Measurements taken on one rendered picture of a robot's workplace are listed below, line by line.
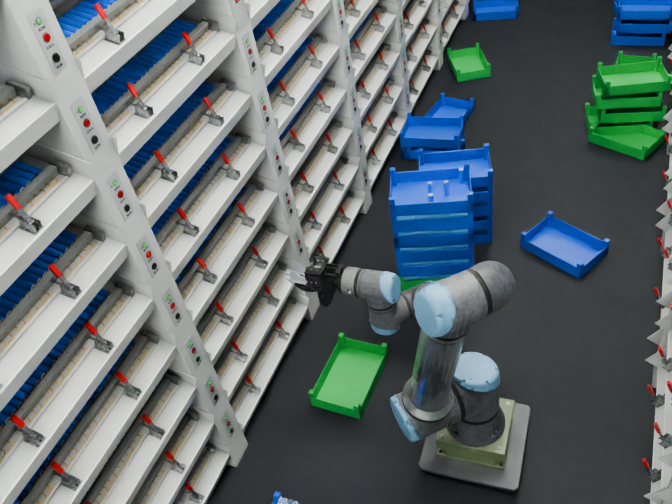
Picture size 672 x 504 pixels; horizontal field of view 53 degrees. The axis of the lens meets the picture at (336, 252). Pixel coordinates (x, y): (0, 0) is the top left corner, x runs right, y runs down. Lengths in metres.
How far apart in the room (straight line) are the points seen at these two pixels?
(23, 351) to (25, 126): 0.47
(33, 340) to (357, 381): 1.37
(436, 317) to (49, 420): 0.90
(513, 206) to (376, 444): 1.38
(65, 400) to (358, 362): 1.28
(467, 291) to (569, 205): 1.81
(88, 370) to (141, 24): 0.84
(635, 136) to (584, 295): 1.15
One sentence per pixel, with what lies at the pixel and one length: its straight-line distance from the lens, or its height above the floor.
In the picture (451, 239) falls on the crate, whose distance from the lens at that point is 2.57.
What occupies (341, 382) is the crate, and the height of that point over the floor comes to 0.00.
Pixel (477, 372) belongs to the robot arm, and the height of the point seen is 0.41.
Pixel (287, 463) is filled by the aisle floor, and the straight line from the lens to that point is 2.46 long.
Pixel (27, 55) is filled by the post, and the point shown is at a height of 1.58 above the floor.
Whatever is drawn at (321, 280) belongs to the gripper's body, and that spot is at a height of 0.65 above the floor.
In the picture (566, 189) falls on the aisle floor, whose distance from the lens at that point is 3.37.
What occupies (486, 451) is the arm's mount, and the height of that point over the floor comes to 0.15.
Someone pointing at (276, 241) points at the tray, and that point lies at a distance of 2.46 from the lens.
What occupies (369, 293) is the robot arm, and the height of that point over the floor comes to 0.64.
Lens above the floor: 2.09
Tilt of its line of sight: 42 degrees down
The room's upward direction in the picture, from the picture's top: 12 degrees counter-clockwise
